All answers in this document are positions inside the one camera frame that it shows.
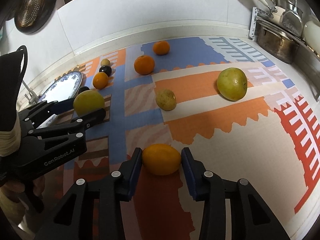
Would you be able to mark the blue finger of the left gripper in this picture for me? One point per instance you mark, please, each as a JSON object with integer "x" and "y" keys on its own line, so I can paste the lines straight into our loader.
{"x": 90, "y": 119}
{"x": 58, "y": 108}

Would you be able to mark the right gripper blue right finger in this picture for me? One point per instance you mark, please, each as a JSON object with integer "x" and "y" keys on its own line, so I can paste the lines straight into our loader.
{"x": 194, "y": 175}

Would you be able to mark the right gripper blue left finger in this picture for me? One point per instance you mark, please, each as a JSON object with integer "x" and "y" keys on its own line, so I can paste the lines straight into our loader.
{"x": 130, "y": 171}

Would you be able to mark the large yellow-green pear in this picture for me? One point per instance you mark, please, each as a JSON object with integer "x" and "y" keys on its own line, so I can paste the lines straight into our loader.
{"x": 87, "y": 102}

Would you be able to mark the dark plum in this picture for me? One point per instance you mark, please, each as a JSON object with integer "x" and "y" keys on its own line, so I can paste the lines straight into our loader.
{"x": 106, "y": 69}
{"x": 82, "y": 89}

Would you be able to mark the small orange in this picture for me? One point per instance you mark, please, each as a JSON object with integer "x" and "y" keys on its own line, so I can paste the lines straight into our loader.
{"x": 100, "y": 80}

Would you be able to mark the small tan round fruit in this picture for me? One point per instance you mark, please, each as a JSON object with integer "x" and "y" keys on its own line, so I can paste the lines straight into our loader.
{"x": 105, "y": 62}

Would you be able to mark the small yellow-green fruit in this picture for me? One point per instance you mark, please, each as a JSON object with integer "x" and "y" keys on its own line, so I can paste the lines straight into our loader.
{"x": 166, "y": 99}

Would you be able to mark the orange mandarin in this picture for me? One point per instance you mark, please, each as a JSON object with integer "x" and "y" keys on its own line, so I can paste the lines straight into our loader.
{"x": 161, "y": 47}
{"x": 144, "y": 64}

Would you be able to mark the large green apple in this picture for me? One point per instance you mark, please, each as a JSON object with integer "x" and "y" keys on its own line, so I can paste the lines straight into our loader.
{"x": 232, "y": 84}

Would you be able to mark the gloved left hand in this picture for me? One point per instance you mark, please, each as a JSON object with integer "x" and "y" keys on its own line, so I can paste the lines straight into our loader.
{"x": 13, "y": 67}

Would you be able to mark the blue white porcelain plate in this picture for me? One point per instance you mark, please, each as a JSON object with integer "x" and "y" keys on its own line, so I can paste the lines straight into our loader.
{"x": 63, "y": 88}

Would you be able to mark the thin chrome faucet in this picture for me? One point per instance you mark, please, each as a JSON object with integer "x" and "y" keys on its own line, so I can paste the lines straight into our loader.
{"x": 31, "y": 96}

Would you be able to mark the colourful patterned table mat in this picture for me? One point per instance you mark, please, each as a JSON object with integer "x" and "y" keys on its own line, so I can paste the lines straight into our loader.
{"x": 270, "y": 136}

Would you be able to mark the brass perforated strainer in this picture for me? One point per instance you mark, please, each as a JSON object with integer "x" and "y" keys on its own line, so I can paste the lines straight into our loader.
{"x": 28, "y": 12}

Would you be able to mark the black frying pan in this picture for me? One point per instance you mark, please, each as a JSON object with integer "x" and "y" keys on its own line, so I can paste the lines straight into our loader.
{"x": 43, "y": 17}

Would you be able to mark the steel cooking pot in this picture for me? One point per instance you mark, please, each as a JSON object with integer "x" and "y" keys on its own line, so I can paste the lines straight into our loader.
{"x": 276, "y": 42}

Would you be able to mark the metal ladle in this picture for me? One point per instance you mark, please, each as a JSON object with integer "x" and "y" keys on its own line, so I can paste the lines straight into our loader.
{"x": 291, "y": 20}

